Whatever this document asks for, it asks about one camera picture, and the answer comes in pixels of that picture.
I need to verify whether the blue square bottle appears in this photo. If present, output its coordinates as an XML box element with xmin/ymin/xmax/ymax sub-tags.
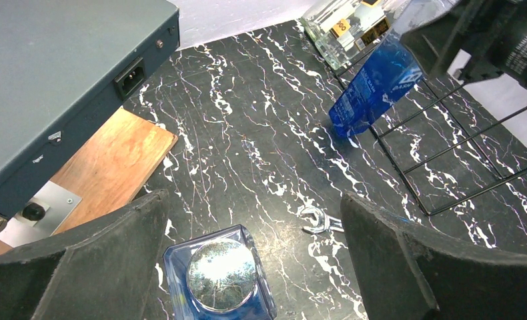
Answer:
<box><xmin>163</xmin><ymin>225</ymin><xmax>277</xmax><ymax>319</ymax></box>
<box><xmin>329</xmin><ymin>1</ymin><xmax>457</xmax><ymax>138</ymax></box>

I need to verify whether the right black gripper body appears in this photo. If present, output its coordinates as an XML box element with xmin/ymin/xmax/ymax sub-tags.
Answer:
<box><xmin>400</xmin><ymin>1</ymin><xmax>527</xmax><ymax>89</ymax></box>

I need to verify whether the silver combination wrench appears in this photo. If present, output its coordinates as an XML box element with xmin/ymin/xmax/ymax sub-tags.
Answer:
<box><xmin>301</xmin><ymin>207</ymin><xmax>344</xmax><ymax>234</ymax></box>

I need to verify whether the grey metal electronics box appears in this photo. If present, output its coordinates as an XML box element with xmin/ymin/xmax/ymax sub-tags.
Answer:
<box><xmin>0</xmin><ymin>1</ymin><xmax>180</xmax><ymax>230</ymax></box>

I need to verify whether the clear square labelled bottle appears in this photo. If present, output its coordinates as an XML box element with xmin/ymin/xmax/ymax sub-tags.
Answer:
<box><xmin>300</xmin><ymin>0</ymin><xmax>409</xmax><ymax>71</ymax></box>

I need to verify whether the silver metal bracket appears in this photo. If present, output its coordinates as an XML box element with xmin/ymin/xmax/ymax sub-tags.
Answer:
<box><xmin>0</xmin><ymin>181</ymin><xmax>81</xmax><ymax>247</ymax></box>

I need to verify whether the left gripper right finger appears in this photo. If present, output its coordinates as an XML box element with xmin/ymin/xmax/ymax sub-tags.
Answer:
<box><xmin>340</xmin><ymin>193</ymin><xmax>527</xmax><ymax>319</ymax></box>

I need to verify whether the brown wooden board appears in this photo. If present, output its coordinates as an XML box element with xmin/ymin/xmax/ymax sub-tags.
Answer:
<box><xmin>0</xmin><ymin>107</ymin><xmax>179</xmax><ymax>257</ymax></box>

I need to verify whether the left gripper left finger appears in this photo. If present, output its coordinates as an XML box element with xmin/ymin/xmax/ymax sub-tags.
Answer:
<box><xmin>0</xmin><ymin>189</ymin><xmax>169</xmax><ymax>319</ymax></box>

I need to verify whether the black wire wine rack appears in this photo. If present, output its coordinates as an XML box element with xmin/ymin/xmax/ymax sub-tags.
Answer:
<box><xmin>330</xmin><ymin>39</ymin><xmax>527</xmax><ymax>217</ymax></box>

